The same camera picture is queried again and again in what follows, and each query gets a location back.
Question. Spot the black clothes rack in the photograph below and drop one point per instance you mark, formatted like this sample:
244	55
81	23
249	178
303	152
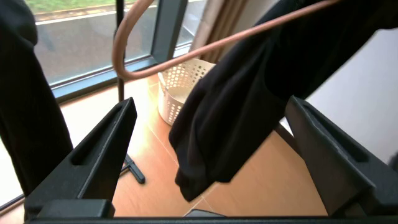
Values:
120	91

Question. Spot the white laundry basket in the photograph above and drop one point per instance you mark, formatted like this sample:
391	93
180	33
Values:
174	93

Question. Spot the brown curtain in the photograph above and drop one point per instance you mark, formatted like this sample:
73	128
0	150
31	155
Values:
217	28

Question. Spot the window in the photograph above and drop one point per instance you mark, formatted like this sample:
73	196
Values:
81	46

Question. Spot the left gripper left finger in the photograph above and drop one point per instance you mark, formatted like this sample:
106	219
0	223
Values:
93	174

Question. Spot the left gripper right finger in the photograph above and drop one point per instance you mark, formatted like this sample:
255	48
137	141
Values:
335	174

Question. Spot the pink clothes hanger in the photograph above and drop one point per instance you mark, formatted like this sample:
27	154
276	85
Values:
217	45

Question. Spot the black garment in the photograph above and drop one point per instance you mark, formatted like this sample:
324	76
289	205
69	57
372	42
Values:
28	109
242	109

